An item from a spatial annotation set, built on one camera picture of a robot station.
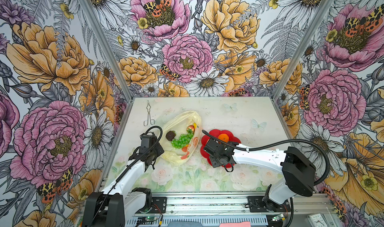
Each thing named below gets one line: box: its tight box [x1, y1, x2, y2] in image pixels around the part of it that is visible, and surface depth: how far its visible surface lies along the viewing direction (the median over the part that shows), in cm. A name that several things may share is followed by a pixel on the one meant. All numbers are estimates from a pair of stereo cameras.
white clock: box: [307, 212, 330, 227], surface depth 70 cm
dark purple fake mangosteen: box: [165, 130, 177, 141], surface depth 98 cm
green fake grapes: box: [171, 132, 194, 149], surface depth 94 cm
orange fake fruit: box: [218, 133, 229, 143], surface depth 96 cm
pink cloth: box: [219, 221, 251, 227], surface depth 71 cm
